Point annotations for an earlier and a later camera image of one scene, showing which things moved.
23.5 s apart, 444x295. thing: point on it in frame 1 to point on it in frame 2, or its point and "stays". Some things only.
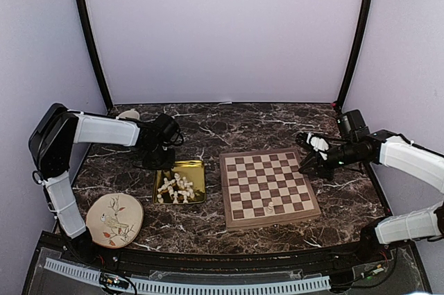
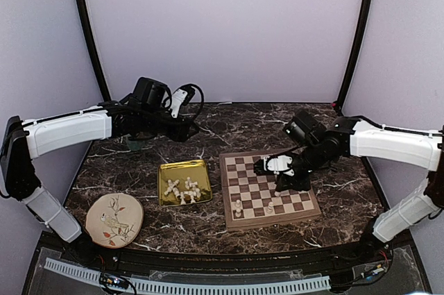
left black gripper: x=166 y=166 to x=179 y=133
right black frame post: x=361 y=27 stays
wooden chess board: x=264 y=187 stays
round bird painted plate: x=114 y=219 stays
